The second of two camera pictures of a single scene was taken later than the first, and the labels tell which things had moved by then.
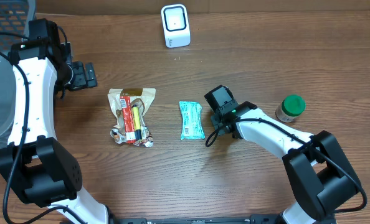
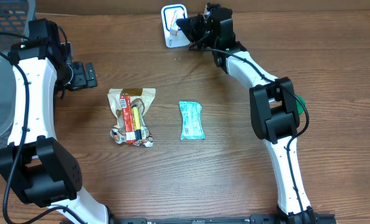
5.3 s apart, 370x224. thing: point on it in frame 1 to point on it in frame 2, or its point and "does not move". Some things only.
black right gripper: (216, 121) to (199, 26)
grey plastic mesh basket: (10, 16) does not move
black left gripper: (90, 76) does not move
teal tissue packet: (192, 127) does not move
